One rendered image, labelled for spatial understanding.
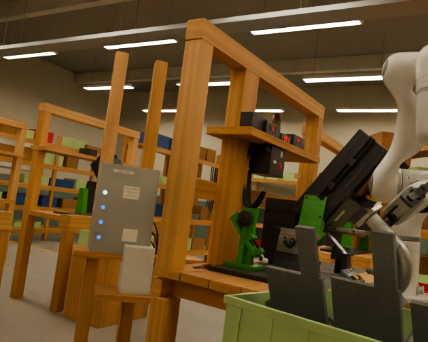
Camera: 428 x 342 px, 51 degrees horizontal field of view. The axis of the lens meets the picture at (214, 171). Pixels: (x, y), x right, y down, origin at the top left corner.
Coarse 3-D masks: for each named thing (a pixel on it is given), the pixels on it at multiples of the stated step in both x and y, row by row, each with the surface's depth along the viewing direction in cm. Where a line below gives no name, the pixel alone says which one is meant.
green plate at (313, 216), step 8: (304, 200) 222; (312, 200) 220; (320, 200) 218; (304, 208) 221; (312, 208) 219; (320, 208) 217; (304, 216) 219; (312, 216) 217; (320, 216) 215; (304, 224) 217; (312, 224) 216; (320, 224) 213
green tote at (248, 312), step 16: (240, 304) 99; (256, 304) 97; (224, 320) 102; (240, 320) 99; (256, 320) 96; (272, 320) 93; (288, 320) 90; (304, 320) 88; (224, 336) 101; (240, 336) 98; (256, 336) 95; (272, 336) 93; (288, 336) 90; (304, 336) 88; (320, 336) 86; (336, 336) 83; (352, 336) 81
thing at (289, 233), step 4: (284, 228) 224; (280, 232) 224; (284, 232) 223; (288, 232) 222; (292, 232) 221; (280, 236) 223; (284, 236) 222; (288, 236) 221; (292, 236) 220; (280, 240) 222; (288, 240) 221; (280, 244) 221; (296, 244) 218; (280, 248) 220; (284, 248) 220; (288, 248) 219; (292, 248) 218; (296, 248) 217; (292, 252) 217; (296, 252) 216
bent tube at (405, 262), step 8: (376, 208) 91; (368, 216) 91; (376, 216) 91; (360, 224) 92; (368, 224) 92; (376, 224) 90; (384, 224) 90; (400, 240) 89; (400, 248) 88; (400, 256) 88; (408, 256) 88; (400, 264) 88; (408, 264) 88; (400, 272) 89; (408, 272) 88; (400, 280) 89; (408, 280) 89; (400, 288) 90
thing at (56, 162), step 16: (0, 128) 833; (16, 128) 869; (0, 144) 829; (48, 144) 908; (64, 144) 977; (80, 144) 992; (0, 160) 820; (48, 160) 922; (64, 160) 974; (0, 176) 832; (0, 192) 832; (0, 208) 826; (16, 208) 855; (48, 208) 919; (64, 208) 959; (16, 224) 869; (48, 224) 926
